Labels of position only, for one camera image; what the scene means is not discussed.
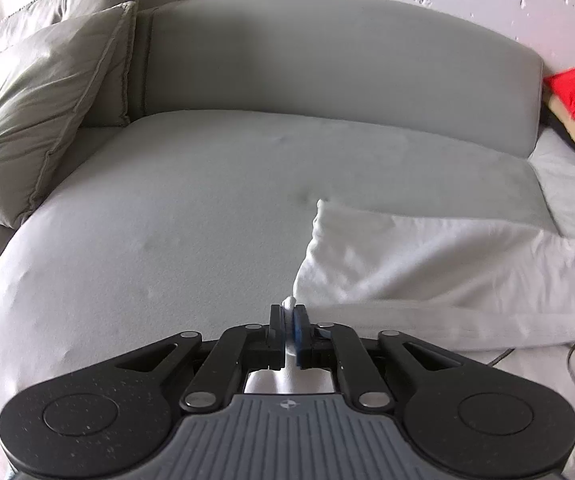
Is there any white t-shirt with script print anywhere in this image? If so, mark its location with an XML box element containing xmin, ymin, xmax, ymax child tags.
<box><xmin>244</xmin><ymin>199</ymin><xmax>575</xmax><ymax>461</ymax></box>

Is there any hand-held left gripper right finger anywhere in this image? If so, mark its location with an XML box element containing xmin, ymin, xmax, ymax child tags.
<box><xmin>292</xmin><ymin>306</ymin><xmax>461</xmax><ymax>408</ymax></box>

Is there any grey fabric sofa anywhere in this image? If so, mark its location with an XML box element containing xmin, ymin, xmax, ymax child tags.
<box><xmin>0</xmin><ymin>0</ymin><xmax>575</xmax><ymax>461</ymax></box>

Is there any large beige pillow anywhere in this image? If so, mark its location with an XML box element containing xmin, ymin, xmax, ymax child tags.
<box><xmin>0</xmin><ymin>1</ymin><xmax>138</xmax><ymax>231</ymax></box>

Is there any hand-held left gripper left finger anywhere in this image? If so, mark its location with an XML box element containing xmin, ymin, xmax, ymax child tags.
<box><xmin>117</xmin><ymin>305</ymin><xmax>286</xmax><ymax>413</ymax></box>

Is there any grey padded seat cushion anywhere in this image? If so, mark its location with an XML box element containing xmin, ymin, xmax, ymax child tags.
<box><xmin>527</xmin><ymin>127</ymin><xmax>575</xmax><ymax>246</ymax></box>

